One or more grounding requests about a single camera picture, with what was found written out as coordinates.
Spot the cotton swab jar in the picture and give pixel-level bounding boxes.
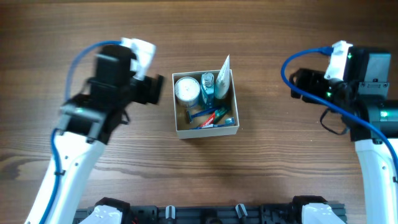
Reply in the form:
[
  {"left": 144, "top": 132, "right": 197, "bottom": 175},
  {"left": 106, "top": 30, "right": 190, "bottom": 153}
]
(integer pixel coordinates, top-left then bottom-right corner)
[{"left": 174, "top": 77, "right": 201, "bottom": 108}]

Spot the blue disposable razor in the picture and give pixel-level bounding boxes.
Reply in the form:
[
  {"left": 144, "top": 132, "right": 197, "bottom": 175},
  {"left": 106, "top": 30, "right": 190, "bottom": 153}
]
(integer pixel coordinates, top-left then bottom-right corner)
[{"left": 186, "top": 108, "right": 218, "bottom": 123}]

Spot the blue mouthwash bottle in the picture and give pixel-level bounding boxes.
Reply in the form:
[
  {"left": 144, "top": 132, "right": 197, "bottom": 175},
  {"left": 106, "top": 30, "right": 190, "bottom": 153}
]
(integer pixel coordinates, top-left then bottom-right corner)
[{"left": 201, "top": 72, "right": 215, "bottom": 109}]

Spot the white cream tube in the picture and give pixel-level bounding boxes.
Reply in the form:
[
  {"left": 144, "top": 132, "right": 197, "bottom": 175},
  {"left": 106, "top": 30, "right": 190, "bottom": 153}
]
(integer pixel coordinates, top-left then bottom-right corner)
[{"left": 215, "top": 55, "right": 230, "bottom": 100}]

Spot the green red toothpaste tube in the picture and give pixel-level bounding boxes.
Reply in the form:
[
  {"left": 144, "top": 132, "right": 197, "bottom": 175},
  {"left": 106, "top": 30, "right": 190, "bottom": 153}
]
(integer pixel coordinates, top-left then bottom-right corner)
[{"left": 198, "top": 107, "right": 230, "bottom": 128}]

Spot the blue toothbrush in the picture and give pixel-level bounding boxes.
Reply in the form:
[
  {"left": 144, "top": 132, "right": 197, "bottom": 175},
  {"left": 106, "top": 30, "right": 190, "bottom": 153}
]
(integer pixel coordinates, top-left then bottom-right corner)
[{"left": 193, "top": 118, "right": 235, "bottom": 129}]

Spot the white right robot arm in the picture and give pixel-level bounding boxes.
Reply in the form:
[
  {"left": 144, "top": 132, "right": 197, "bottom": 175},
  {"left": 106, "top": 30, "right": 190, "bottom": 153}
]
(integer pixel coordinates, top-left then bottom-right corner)
[{"left": 280, "top": 46, "right": 397, "bottom": 223}]

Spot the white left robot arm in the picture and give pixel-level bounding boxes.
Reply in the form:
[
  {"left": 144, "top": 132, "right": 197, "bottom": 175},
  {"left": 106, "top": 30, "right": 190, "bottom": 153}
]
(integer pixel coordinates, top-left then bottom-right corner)
[{"left": 26, "top": 40, "right": 164, "bottom": 223}]

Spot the white cardboard box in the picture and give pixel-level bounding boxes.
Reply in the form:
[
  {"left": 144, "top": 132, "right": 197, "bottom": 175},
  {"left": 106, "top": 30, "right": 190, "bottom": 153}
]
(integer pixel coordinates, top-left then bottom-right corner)
[{"left": 172, "top": 70, "right": 240, "bottom": 139}]

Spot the white wrist camera, right arm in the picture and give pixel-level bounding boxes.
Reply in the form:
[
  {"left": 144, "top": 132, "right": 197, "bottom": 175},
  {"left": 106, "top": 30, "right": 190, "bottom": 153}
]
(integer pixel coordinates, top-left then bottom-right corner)
[{"left": 324, "top": 40, "right": 353, "bottom": 80}]

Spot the white wrist camera, arm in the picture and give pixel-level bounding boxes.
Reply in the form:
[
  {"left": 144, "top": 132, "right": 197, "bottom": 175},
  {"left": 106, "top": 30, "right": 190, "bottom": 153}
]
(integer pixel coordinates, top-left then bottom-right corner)
[
  {"left": 121, "top": 37, "right": 156, "bottom": 81},
  {"left": 324, "top": 40, "right": 353, "bottom": 80}
]

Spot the white wrist camera, left arm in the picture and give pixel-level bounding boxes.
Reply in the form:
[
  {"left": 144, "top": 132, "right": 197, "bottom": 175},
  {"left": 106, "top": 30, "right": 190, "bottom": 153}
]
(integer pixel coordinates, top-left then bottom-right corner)
[{"left": 121, "top": 37, "right": 156, "bottom": 81}]

